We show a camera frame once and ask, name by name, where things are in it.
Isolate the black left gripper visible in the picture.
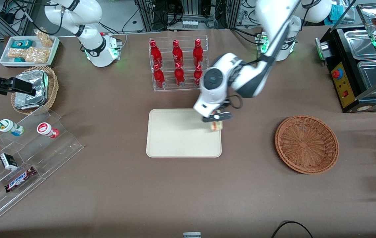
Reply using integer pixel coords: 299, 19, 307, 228
210, 99, 232, 127

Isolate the light tan wicker basket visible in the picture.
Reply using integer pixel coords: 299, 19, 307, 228
11, 65, 59, 115

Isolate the white rectangular snack tray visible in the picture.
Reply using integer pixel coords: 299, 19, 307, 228
0, 36, 60, 67

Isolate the cream plastic tray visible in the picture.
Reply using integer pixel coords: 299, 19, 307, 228
146, 108, 222, 158

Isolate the brown round wicker basket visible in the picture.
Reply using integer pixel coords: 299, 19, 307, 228
274, 115, 340, 175

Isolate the silver foil wrapped package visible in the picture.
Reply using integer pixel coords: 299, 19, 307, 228
14, 93, 48, 110
15, 70, 49, 99

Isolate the clear bag of nuts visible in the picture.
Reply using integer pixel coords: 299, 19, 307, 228
25, 47, 51, 64
8, 48, 26, 59
34, 29, 53, 48

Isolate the green lid yogurt cup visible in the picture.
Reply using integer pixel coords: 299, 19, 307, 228
0, 119, 24, 137

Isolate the teal snack box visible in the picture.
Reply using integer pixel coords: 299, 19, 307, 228
12, 40, 33, 49

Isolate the clear acrylic bottle rack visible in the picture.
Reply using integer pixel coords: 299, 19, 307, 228
149, 35, 210, 92

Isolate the red lid yogurt cup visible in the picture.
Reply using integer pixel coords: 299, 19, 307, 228
37, 122, 60, 139

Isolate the red cola bottle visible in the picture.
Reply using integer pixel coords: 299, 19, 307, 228
149, 40, 162, 68
193, 39, 204, 66
174, 62, 186, 87
153, 63, 166, 89
193, 64, 204, 87
172, 40, 184, 67

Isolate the small black white carton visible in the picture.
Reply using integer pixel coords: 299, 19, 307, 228
0, 153, 19, 171

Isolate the clear acrylic step shelf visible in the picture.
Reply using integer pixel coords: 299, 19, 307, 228
0, 109, 84, 225

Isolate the snickers chocolate bar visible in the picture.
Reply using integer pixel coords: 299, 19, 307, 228
4, 166, 37, 193

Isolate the black food warmer appliance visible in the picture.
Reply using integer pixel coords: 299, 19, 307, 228
314, 3, 376, 113

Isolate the teal cloth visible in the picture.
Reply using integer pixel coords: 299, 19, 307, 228
328, 5, 350, 21

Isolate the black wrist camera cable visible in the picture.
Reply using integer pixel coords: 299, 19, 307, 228
229, 94, 243, 110

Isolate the black floor cable loop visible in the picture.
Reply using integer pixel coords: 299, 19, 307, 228
271, 221, 313, 238

